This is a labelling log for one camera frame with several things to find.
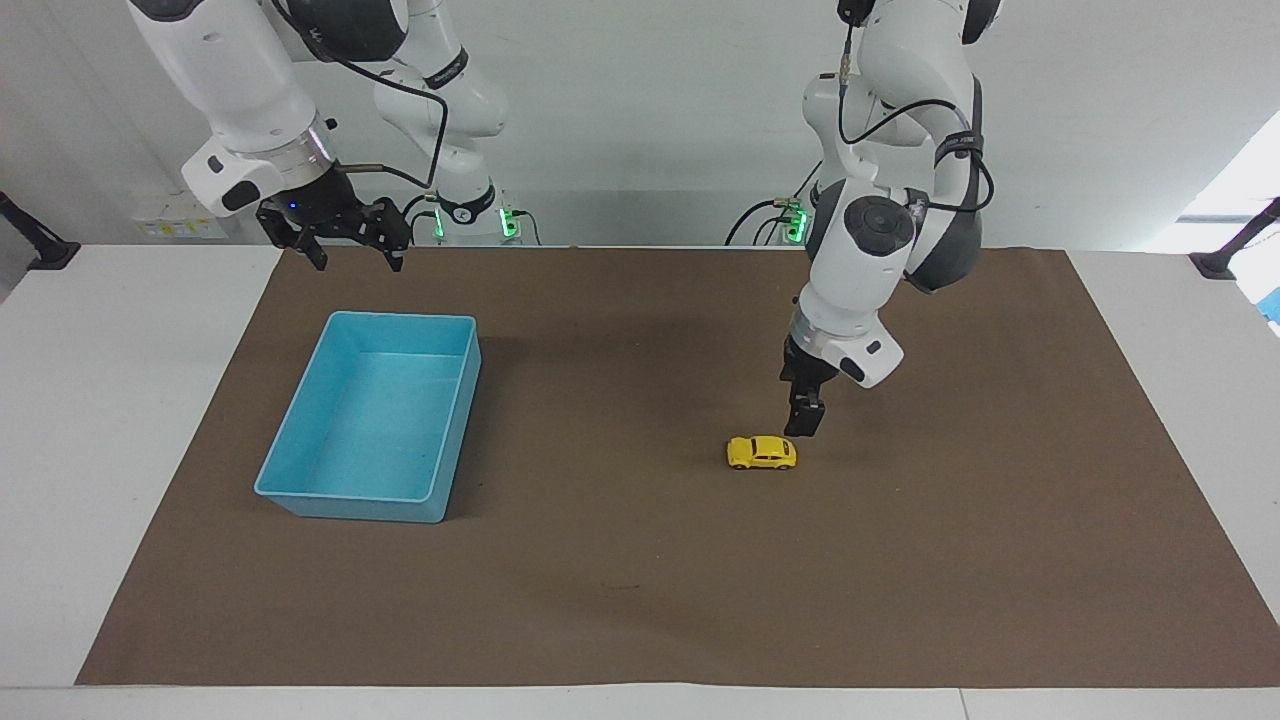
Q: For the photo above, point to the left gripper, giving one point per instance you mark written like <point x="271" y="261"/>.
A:
<point x="806" y="368"/>

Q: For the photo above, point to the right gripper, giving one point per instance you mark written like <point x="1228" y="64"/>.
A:
<point x="322" y="203"/>

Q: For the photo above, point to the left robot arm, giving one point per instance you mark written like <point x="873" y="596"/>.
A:
<point x="880" y="230"/>

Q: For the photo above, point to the yellow toy beetle car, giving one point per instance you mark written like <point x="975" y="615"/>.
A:
<point x="762" y="453"/>

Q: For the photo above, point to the light blue plastic bin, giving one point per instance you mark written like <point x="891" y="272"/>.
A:
<point x="375" y="420"/>

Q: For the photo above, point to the black stand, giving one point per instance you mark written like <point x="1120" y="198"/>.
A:
<point x="1232" y="250"/>
<point x="40" y="245"/>

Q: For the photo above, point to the white wall socket strip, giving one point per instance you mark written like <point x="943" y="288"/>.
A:
<point x="180" y="222"/>

